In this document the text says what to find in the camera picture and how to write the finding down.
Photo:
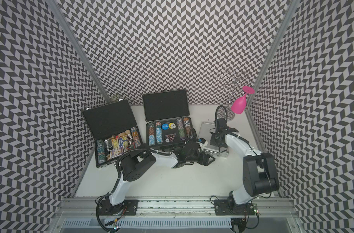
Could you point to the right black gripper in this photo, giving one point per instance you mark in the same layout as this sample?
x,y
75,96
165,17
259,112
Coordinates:
x,y
213,142

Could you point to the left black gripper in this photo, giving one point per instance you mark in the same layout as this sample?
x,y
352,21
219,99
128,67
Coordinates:
x,y
207,162

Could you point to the silver aluminium poker case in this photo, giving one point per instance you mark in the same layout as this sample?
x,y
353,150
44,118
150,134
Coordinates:
x,y
205,129

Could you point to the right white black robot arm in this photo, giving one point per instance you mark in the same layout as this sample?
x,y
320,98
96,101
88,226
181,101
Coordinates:
x,y
259,174

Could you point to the middle black poker case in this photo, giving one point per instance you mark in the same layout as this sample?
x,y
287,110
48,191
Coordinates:
x,y
167,107

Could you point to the black poker case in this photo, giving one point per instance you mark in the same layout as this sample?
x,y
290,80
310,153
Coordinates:
x,y
167,107
106,121

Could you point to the left black poker case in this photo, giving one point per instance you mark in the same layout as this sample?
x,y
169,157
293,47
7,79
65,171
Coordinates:
x,y
106,121

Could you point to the triangular all in marker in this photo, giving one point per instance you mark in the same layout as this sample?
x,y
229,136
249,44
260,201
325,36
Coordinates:
x,y
170,138

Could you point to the yellow white dealer chip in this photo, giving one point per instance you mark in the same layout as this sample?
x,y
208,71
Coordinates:
x,y
172,126

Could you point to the blue small blind button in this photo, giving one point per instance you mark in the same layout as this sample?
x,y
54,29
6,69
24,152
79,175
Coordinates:
x,y
165,126

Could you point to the pink plastic wine glass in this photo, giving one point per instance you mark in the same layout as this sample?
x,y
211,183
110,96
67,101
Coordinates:
x,y
240,103

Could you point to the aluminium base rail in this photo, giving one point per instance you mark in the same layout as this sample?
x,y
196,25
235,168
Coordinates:
x,y
173,207

